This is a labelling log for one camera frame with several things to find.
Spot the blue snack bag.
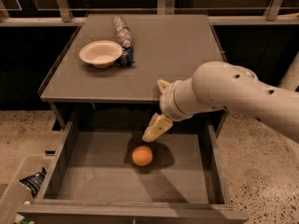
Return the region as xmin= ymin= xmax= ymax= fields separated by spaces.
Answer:
xmin=18 ymin=167 xmax=47 ymax=199

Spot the open grey top drawer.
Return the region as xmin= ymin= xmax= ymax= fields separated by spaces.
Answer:
xmin=18 ymin=122 xmax=249 ymax=224

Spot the grey cabinet with counter top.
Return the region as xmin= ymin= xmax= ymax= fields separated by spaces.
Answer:
xmin=37 ymin=14 xmax=243 ymax=138

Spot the orange fruit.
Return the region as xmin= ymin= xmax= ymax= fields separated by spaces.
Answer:
xmin=132 ymin=146 xmax=153 ymax=166

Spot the small dark blue can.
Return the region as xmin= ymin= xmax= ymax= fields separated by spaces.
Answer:
xmin=118 ymin=46 xmax=134 ymax=67

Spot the metal window frame rail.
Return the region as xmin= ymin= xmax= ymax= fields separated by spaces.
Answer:
xmin=0 ymin=0 xmax=299 ymax=26

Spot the clear plastic water bottle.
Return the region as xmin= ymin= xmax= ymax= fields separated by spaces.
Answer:
xmin=112 ymin=16 xmax=132 ymax=48

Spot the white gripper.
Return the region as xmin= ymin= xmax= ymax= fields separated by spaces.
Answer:
xmin=142 ymin=79 xmax=192 ymax=143

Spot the green packet in bin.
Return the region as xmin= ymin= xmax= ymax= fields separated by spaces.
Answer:
xmin=14 ymin=214 xmax=35 ymax=224

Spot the white paper bowl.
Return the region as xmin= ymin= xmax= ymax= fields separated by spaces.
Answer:
xmin=79 ymin=40 xmax=122 ymax=68

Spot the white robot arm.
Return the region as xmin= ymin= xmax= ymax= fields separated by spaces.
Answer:
xmin=142 ymin=61 xmax=299 ymax=143

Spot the clear plastic storage bin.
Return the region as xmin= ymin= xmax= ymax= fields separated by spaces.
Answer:
xmin=0 ymin=156 xmax=52 ymax=224

